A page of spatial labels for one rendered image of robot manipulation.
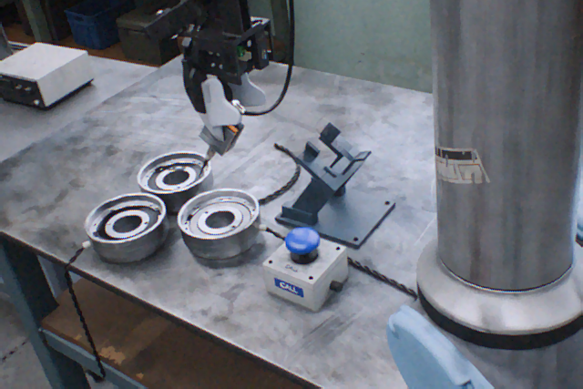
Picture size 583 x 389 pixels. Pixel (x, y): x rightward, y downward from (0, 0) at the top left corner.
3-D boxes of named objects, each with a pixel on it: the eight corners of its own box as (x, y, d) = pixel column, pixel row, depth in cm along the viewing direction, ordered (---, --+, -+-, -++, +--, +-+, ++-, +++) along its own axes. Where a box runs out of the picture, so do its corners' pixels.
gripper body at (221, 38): (240, 92, 80) (221, -11, 73) (183, 79, 84) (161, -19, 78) (278, 64, 85) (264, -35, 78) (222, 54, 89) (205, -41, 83)
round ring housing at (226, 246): (172, 261, 90) (165, 236, 87) (199, 210, 98) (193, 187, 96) (251, 266, 87) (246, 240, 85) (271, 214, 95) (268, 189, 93)
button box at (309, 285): (266, 292, 83) (260, 261, 80) (301, 258, 87) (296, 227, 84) (324, 317, 78) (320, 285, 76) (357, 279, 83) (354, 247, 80)
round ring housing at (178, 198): (129, 199, 102) (122, 176, 100) (185, 166, 108) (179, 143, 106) (173, 226, 96) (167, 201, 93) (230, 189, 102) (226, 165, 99)
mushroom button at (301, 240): (281, 273, 81) (277, 240, 79) (301, 252, 84) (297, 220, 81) (311, 284, 79) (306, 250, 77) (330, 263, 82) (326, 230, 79)
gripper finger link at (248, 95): (265, 137, 89) (250, 75, 84) (229, 127, 92) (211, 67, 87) (279, 123, 91) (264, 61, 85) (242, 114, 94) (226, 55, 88)
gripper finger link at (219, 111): (237, 158, 85) (230, 86, 81) (199, 147, 88) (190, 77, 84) (252, 148, 87) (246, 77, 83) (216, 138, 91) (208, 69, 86)
